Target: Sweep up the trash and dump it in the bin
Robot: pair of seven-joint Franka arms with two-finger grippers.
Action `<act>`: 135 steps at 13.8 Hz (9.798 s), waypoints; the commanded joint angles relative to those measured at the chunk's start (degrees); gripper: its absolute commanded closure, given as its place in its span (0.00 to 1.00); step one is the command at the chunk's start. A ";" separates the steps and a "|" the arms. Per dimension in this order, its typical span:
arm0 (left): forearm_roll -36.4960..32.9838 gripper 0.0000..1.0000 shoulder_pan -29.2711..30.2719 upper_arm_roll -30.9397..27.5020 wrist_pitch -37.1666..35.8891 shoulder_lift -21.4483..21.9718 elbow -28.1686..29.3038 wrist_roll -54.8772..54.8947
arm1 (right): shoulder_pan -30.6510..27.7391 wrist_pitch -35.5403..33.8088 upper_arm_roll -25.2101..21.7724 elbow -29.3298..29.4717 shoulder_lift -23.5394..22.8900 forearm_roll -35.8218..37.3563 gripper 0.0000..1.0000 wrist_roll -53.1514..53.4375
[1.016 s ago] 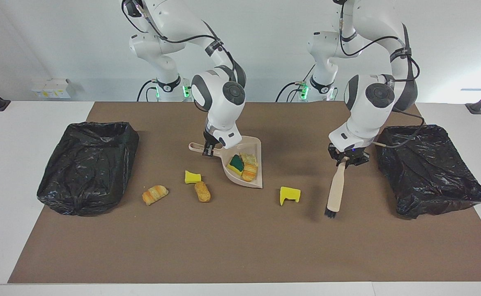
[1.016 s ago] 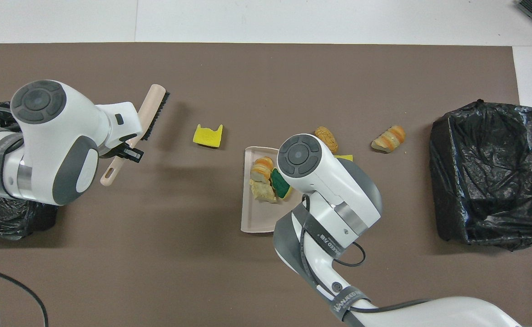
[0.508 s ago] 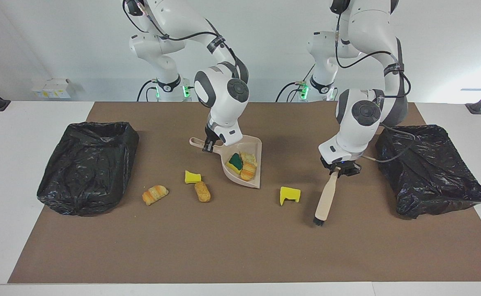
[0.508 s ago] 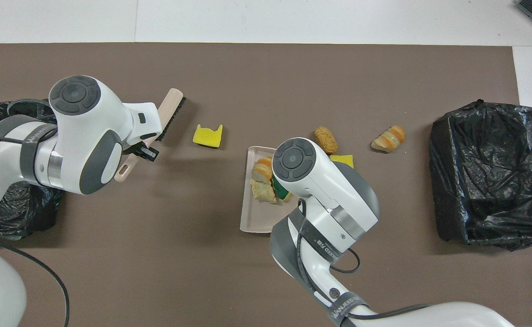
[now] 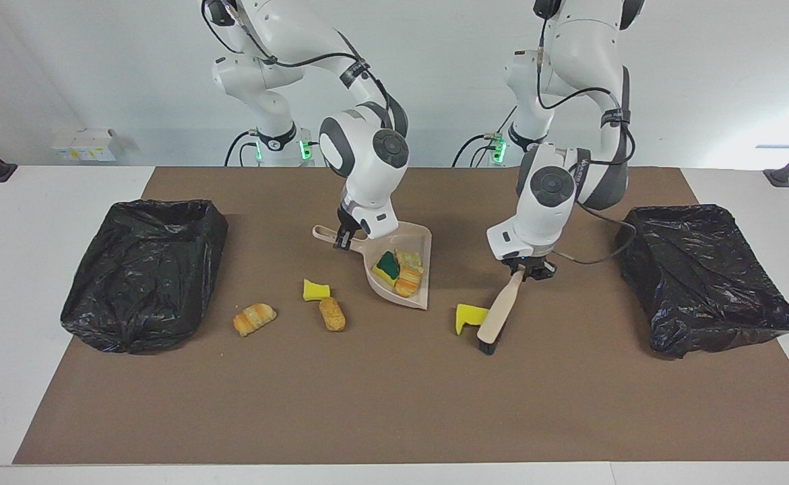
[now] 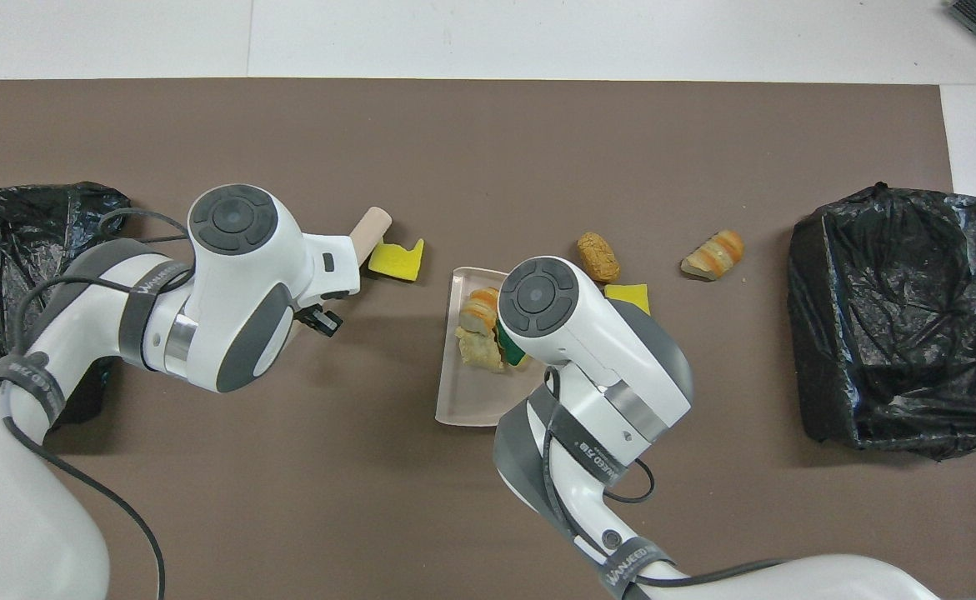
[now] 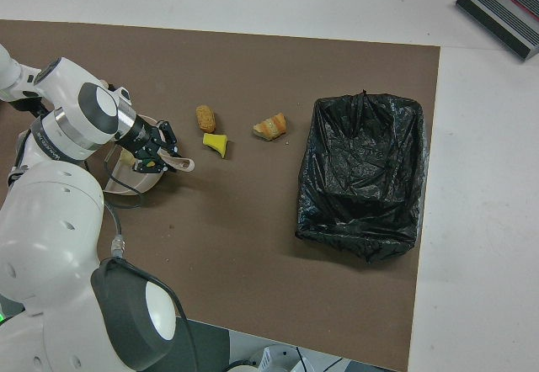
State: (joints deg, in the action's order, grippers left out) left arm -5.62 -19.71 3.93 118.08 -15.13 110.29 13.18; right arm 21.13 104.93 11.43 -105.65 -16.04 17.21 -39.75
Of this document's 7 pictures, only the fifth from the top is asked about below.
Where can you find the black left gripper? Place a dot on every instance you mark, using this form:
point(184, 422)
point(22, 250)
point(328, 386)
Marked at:
point(532, 263)

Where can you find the brown oval bread roll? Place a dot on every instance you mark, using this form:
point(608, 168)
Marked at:
point(332, 314)

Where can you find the yellow sponge with green layer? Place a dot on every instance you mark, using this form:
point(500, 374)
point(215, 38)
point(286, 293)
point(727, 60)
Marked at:
point(386, 267)

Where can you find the black bag lined bin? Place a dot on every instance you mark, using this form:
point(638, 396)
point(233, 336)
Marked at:
point(704, 283)
point(145, 283)

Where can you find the beige plastic dustpan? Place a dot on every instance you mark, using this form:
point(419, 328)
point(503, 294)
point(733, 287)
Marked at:
point(407, 236)

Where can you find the orange striped croissant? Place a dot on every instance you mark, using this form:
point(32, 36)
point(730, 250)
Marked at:
point(254, 319)

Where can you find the notched yellow sponge piece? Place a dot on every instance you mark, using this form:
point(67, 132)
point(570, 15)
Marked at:
point(469, 316)

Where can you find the white wall box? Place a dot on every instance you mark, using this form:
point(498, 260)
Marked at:
point(87, 143)

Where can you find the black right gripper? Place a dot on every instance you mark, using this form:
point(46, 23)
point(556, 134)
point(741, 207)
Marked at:
point(348, 219)

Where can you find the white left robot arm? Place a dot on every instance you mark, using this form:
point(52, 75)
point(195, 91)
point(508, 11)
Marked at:
point(549, 188)

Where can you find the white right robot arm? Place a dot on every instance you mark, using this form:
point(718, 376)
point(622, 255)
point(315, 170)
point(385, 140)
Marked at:
point(367, 155)

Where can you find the wedge beige bread piece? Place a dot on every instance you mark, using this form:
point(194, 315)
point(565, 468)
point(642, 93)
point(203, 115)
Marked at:
point(407, 283)

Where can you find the lumpy beige bread piece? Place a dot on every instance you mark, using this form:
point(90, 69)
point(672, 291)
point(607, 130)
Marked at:
point(409, 259)

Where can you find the small yellow sponge wedge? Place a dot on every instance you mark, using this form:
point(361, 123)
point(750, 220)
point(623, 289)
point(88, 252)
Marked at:
point(315, 290)

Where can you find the large brown table mat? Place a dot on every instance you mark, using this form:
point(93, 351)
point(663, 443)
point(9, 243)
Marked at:
point(394, 404)

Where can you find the beige brush with black bristles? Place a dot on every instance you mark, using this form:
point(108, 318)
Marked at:
point(498, 313)

